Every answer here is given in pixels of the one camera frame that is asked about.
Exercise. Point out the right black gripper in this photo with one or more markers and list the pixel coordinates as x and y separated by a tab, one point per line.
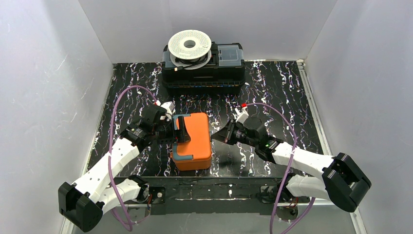
231	136

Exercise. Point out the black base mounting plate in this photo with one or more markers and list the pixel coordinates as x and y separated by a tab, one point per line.
212	195

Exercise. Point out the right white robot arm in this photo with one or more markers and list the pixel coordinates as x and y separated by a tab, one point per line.
335	178

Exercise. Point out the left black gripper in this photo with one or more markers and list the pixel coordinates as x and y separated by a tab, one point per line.
174	133

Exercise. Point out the white filament spool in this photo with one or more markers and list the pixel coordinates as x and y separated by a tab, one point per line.
189	49

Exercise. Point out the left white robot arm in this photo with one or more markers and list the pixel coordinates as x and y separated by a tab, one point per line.
89	197

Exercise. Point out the black plastic toolbox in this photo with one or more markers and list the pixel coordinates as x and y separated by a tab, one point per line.
220	71

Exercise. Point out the orange medicine box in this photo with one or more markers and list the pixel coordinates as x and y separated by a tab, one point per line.
194	154

